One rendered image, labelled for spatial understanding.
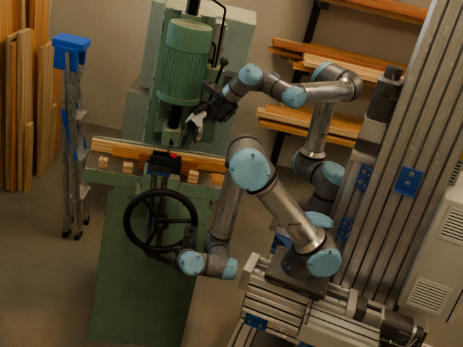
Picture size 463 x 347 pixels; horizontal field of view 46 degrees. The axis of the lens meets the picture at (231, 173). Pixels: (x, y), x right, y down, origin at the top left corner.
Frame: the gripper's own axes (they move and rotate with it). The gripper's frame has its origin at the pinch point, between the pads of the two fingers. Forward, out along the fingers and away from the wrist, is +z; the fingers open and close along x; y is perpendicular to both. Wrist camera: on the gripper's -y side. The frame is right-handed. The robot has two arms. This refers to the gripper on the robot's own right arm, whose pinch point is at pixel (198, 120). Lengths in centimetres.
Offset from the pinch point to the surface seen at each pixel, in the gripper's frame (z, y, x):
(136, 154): 33.6, -4.9, -9.2
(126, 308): 82, 49, -14
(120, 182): 33.7, 6.2, -22.6
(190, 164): 18.8, 10.4, 2.9
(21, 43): 105, -119, 5
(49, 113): 160, -103, 37
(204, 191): 19.6, 23.4, 4.1
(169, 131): 15.6, -4.4, -2.7
